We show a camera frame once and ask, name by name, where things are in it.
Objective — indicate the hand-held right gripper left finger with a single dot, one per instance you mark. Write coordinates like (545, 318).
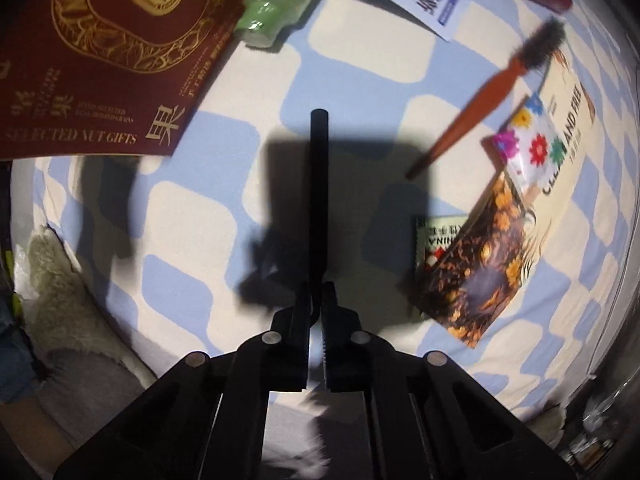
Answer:
(295, 350)

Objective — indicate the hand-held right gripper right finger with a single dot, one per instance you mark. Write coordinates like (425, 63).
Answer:
(340, 355)

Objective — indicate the orange wooden hairbrush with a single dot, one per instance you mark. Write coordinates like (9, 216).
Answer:
(480, 105)

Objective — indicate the green bottle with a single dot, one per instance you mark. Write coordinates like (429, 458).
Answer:
(270, 5)

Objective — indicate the small green red packet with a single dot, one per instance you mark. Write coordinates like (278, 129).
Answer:
(440, 240)

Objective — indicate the flat cream orange-print box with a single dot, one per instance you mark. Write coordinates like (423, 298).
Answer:
(490, 270)

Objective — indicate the person's leg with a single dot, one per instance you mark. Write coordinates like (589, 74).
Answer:
(30, 445)

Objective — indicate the floral print packet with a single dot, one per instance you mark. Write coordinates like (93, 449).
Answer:
(530, 145)

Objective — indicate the blue cream checkered blanket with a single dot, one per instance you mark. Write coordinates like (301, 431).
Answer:
(350, 60)

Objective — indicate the dark red gift box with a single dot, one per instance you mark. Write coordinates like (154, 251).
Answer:
(100, 85)

